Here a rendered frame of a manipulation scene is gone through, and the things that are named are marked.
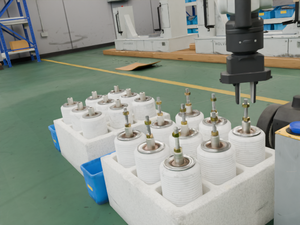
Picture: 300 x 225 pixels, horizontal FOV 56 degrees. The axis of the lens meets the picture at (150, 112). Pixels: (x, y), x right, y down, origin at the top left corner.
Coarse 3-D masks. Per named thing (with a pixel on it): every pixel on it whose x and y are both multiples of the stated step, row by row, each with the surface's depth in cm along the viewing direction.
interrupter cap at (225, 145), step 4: (208, 140) 75; (220, 140) 74; (224, 140) 74; (200, 144) 73; (204, 144) 73; (208, 144) 73; (220, 144) 72; (224, 144) 72; (228, 144) 71; (204, 148) 71; (208, 148) 70; (212, 148) 71; (216, 148) 71; (220, 148) 70; (224, 148) 70; (228, 148) 69; (212, 152) 69; (216, 152) 68; (220, 152) 68
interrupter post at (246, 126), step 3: (243, 123) 76; (246, 123) 76; (249, 123) 76; (243, 126) 77; (246, 126) 76; (249, 126) 76; (243, 129) 77; (246, 129) 76; (249, 129) 77; (243, 132) 77; (246, 132) 77; (249, 132) 77
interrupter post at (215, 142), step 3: (210, 135) 71; (219, 135) 71; (213, 138) 70; (216, 138) 70; (219, 138) 71; (213, 141) 71; (216, 141) 70; (219, 141) 71; (213, 144) 71; (216, 144) 71; (219, 144) 71; (213, 147) 71; (216, 147) 71
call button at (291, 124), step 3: (291, 123) 60; (294, 123) 60; (297, 123) 60; (291, 126) 59; (294, 126) 59; (297, 126) 58; (294, 129) 58; (297, 129) 58; (294, 132) 59; (297, 132) 59
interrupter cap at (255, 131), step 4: (236, 128) 80; (240, 128) 80; (252, 128) 79; (256, 128) 78; (232, 132) 78; (236, 132) 78; (240, 132) 78; (252, 132) 77; (256, 132) 76; (260, 132) 75; (240, 136) 75; (244, 136) 75; (248, 136) 74; (252, 136) 74
